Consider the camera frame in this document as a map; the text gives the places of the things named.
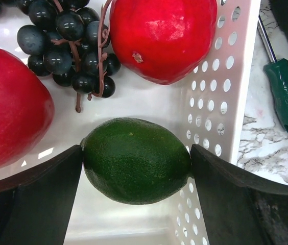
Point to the green fake lime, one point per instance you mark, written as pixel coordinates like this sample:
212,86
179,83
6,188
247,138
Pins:
135,161

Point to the red fake pomegranate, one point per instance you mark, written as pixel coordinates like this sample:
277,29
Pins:
162,41

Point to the red fake apple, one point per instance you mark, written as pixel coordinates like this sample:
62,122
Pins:
26,109

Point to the dark fake grape bunch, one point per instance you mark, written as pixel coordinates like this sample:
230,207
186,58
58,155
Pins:
67,39

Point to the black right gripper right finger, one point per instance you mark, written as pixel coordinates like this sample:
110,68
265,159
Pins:
238,206

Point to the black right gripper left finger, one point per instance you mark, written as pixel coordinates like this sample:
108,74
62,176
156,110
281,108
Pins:
36,204

